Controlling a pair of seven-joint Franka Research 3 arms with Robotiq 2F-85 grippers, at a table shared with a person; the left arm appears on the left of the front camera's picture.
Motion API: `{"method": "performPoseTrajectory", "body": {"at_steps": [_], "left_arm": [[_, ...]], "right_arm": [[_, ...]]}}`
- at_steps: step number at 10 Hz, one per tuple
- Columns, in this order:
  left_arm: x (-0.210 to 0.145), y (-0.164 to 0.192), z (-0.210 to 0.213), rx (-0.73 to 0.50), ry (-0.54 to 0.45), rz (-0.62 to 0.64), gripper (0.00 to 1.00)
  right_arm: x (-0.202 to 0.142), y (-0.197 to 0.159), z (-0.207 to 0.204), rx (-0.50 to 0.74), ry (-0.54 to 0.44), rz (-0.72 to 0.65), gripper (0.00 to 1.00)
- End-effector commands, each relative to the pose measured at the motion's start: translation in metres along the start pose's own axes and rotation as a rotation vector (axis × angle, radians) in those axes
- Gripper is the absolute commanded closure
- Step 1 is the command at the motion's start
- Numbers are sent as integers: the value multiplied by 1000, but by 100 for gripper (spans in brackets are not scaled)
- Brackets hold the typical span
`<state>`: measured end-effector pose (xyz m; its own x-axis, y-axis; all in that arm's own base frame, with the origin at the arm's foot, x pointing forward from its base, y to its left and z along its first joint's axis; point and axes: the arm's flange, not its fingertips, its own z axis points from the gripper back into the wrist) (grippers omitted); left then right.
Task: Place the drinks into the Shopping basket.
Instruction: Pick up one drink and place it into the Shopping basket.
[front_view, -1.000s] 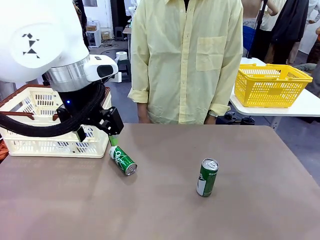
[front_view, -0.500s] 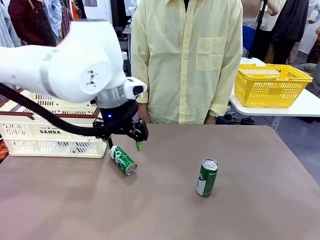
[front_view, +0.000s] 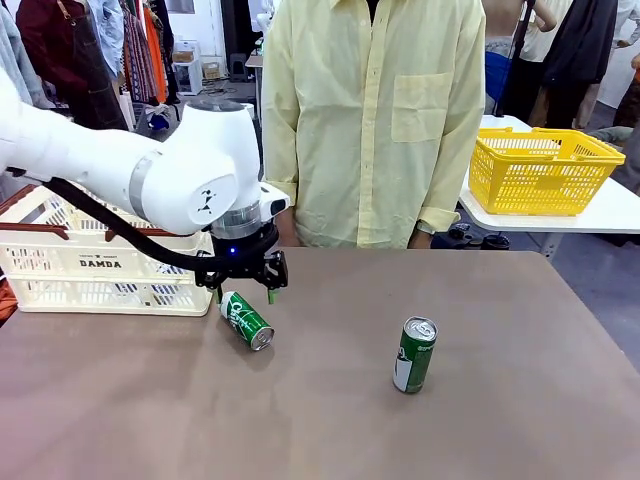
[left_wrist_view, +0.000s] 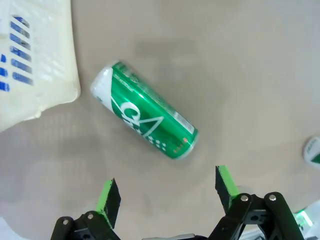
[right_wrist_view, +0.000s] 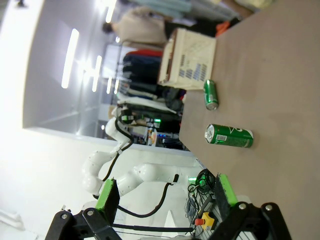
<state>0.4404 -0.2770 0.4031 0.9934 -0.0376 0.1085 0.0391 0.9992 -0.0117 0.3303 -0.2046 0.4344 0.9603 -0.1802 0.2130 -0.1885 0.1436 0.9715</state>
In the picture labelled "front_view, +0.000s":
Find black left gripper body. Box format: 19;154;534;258
207;228;280;284

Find green and white drink can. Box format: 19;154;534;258
219;291;276;352

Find cream plastic DAMDA basket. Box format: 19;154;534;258
0;183;216;317

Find yellow plastic shopping basket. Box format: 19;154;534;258
468;126;627;217

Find person's right hand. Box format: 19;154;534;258
276;209;302;248

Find dark green drink can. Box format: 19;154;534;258
392;315;439;395

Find person in yellow shirt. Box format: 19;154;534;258
260;0;487;250

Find white box appliance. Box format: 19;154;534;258
171;41;204;97

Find black chair base wheels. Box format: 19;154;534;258
448;222;512;252

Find orange hanging garment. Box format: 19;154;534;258
142;4;168;104

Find striped patterned hanging garment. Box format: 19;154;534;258
118;0;160;104

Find light blue hanging shirt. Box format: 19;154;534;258
85;0;125;77

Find maroon hanging garment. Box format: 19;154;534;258
16;0;129;132

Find blue draped cloth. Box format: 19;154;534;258
483;37;517;114

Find grey hanging garment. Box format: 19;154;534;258
0;4;47;109

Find bare torso mannequin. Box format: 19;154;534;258
482;0;559;47

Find white side table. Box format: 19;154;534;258
457;113;640;261

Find black hanging garment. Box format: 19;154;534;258
542;0;620;87

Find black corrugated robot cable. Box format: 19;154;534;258
4;167;221;274

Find brown basket handle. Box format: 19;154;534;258
0;183;52;217
0;222;169;242

